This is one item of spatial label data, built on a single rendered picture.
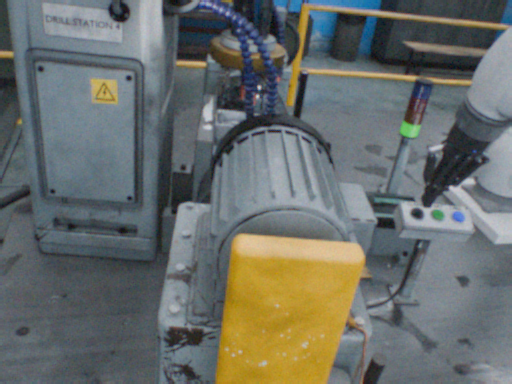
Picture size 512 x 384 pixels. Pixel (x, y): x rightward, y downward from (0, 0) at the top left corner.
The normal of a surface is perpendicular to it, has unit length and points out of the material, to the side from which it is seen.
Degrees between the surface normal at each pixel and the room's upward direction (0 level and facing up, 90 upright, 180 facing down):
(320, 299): 90
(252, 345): 90
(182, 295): 0
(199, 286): 0
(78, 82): 90
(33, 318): 0
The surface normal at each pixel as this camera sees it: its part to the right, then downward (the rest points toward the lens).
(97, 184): 0.04, 0.51
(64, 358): 0.13, -0.85
